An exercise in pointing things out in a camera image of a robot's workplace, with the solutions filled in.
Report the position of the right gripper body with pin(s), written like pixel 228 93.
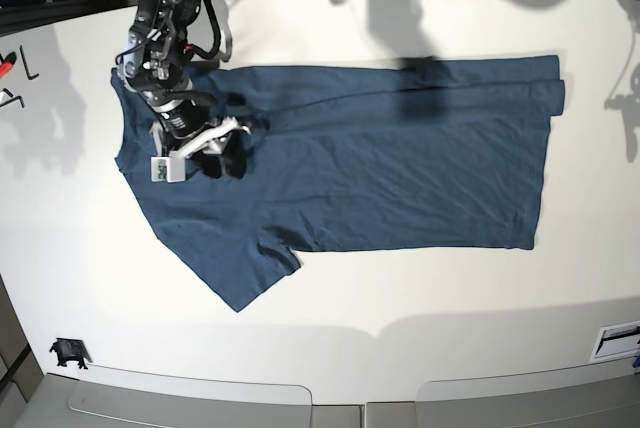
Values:
pixel 181 115

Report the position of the blue T-shirt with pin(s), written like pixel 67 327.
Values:
pixel 447 154

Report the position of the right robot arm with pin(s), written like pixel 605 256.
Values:
pixel 162 42

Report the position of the black hex key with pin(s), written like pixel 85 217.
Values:
pixel 30 75

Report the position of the silver hex key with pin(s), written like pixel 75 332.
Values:
pixel 8 98

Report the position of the grey left chair back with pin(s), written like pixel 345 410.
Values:
pixel 65 402

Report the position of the grey chair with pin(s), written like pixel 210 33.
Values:
pixel 65 402
pixel 596 395

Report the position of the white label plate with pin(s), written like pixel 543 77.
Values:
pixel 616 342

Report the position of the grey right chair back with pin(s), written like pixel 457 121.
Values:
pixel 596 395

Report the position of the red handled tool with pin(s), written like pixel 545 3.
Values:
pixel 7 63

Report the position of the black table clamp bracket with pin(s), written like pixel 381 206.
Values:
pixel 71 350

